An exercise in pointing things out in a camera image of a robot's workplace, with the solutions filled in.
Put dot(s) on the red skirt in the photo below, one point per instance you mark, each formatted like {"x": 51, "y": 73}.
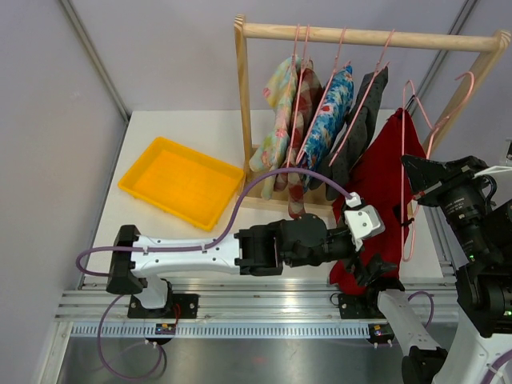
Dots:
{"x": 377, "y": 179}

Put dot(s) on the red plaid garment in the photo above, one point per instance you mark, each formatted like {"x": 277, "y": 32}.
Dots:
{"x": 293, "y": 182}

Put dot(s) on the pastel floral garment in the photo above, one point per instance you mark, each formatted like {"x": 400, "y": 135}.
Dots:
{"x": 279, "y": 93}

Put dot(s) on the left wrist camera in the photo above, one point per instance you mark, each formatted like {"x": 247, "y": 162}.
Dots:
{"x": 363, "y": 220}

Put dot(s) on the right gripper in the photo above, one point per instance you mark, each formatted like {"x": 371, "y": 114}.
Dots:
{"x": 452, "y": 175}

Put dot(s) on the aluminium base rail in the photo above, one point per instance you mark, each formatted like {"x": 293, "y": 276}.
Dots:
{"x": 228, "y": 308}

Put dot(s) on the black mounting plate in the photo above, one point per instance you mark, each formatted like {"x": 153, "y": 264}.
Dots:
{"x": 358, "y": 307}
{"x": 185, "y": 306}

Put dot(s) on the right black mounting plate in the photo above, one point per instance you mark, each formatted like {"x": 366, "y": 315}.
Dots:
{"x": 358, "y": 307}

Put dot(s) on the yellow plastic tray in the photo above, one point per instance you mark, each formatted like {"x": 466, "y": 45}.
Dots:
{"x": 183, "y": 182}

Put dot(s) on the dark grey dotted garment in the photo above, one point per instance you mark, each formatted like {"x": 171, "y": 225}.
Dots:
{"x": 362, "y": 133}

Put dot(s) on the blue floral garment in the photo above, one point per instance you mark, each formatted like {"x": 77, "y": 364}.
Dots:
{"x": 329, "y": 121}

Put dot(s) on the wooden clothes rack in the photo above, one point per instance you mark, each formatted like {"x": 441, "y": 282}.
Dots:
{"x": 490, "y": 50}

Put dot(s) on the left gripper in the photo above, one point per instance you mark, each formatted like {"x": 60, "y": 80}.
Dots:
{"x": 373, "y": 266}

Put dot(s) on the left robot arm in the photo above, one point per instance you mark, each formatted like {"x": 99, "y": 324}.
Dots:
{"x": 138, "y": 261}

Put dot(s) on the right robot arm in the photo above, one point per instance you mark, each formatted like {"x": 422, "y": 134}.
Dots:
{"x": 480, "y": 352}

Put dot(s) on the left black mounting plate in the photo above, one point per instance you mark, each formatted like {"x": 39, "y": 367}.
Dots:
{"x": 185, "y": 306}

